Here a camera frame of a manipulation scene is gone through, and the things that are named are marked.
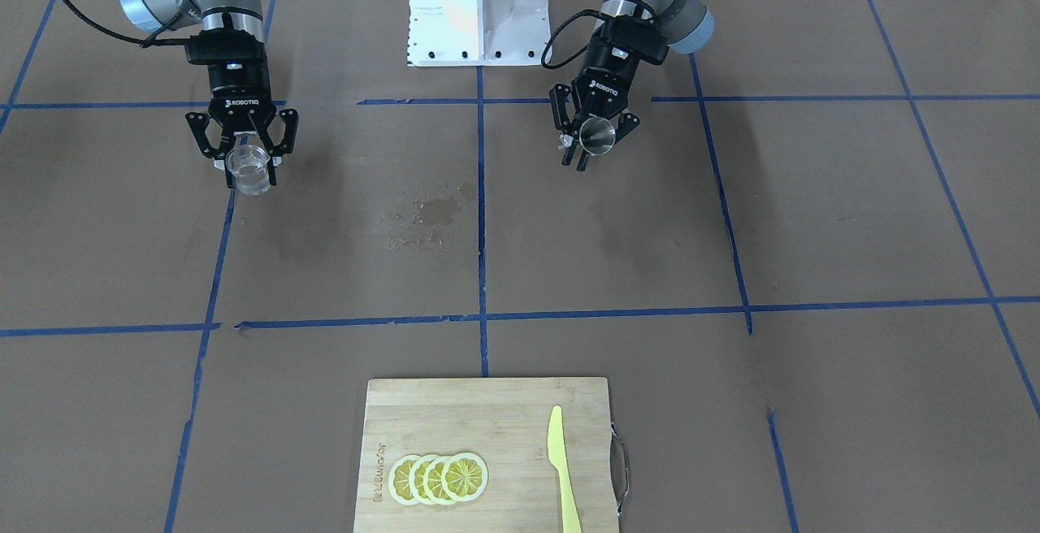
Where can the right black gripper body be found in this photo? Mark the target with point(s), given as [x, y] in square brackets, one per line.
[237, 88]

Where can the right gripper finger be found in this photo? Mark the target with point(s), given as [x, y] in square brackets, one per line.
[276, 150]
[198, 123]

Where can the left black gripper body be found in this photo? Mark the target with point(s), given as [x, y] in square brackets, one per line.
[600, 84]

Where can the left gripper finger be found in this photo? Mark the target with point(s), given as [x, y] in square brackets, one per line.
[566, 109]
[626, 124]

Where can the steel double jigger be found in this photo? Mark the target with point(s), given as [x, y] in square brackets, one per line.
[596, 136]

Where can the clear glass cup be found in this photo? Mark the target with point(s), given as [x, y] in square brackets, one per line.
[248, 167]

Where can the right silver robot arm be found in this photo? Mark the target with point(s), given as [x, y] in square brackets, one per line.
[156, 17]

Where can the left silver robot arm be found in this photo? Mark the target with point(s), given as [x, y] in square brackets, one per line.
[760, 92]

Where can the wooden cutting board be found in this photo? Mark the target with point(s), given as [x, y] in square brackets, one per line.
[505, 421]

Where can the yellow plastic knife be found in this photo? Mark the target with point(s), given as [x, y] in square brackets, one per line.
[557, 455]

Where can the lemon slice farthest from knife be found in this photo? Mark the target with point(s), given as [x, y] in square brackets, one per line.
[400, 487]

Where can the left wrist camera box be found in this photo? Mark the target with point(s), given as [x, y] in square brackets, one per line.
[628, 37]

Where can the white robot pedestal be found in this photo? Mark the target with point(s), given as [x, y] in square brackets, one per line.
[457, 33]

